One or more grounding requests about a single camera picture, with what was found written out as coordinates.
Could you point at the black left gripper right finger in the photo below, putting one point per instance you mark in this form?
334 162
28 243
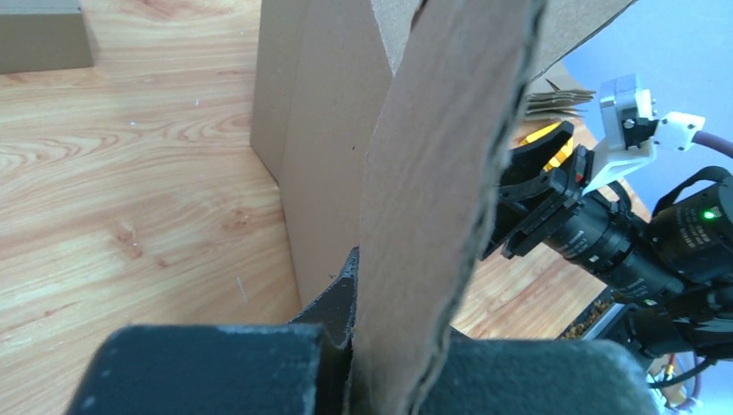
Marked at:
539 377

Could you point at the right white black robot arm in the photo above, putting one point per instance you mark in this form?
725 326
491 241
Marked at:
672 273

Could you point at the brown cardboard box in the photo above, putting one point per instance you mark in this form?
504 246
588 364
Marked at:
386 125
39 36

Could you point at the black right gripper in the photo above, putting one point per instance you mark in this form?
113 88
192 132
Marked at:
541 200

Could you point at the closed brown cardboard box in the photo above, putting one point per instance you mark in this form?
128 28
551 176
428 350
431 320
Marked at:
39 36

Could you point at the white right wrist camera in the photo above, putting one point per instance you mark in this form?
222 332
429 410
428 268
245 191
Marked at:
633 133

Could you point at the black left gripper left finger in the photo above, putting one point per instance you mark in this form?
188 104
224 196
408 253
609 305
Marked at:
299 367

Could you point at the stack of flat cardboard sheets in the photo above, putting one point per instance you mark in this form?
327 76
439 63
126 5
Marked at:
547 99

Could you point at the yellow plastic triangle block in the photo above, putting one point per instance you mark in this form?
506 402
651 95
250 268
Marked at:
548 147

